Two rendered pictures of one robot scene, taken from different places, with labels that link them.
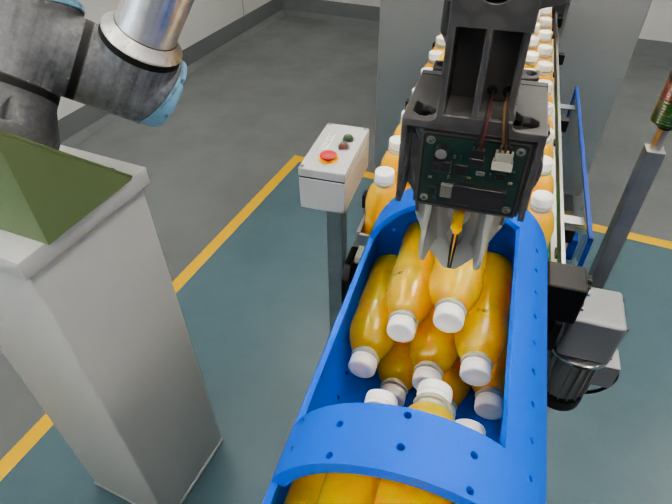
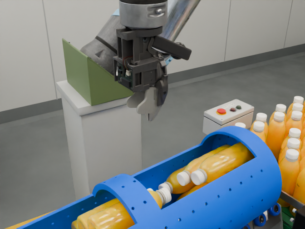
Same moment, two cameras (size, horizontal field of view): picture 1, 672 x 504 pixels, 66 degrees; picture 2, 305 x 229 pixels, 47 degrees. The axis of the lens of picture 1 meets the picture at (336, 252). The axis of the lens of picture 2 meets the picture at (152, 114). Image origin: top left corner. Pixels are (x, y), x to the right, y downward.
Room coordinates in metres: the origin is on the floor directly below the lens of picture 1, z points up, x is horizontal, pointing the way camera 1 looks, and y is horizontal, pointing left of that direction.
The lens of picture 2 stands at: (-0.25, -0.47, 1.77)
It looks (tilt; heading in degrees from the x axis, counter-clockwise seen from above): 29 degrees down; 35
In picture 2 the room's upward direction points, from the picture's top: straight up
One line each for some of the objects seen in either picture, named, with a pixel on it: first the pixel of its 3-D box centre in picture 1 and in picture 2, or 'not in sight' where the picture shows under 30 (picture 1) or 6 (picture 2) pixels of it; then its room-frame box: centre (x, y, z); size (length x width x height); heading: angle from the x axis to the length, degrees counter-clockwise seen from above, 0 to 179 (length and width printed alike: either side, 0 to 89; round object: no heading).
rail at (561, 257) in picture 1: (557, 99); not in sight; (1.47, -0.68, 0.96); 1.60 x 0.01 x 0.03; 162
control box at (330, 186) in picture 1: (335, 166); (228, 119); (0.98, 0.00, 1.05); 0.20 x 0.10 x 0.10; 162
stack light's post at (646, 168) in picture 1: (577, 320); not in sight; (0.95, -0.68, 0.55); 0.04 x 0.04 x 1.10; 72
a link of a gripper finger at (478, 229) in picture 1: (478, 237); (147, 106); (0.27, -0.10, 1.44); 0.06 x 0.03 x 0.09; 162
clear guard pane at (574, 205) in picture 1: (557, 220); not in sight; (1.21, -0.67, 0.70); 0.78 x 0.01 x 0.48; 162
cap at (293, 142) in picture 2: not in sight; (293, 144); (0.86, -0.29, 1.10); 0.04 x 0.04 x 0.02
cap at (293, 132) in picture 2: not in sight; (294, 133); (0.94, -0.28, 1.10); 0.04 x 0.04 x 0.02
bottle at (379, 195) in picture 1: (382, 217); not in sight; (0.86, -0.10, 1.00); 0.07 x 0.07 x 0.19
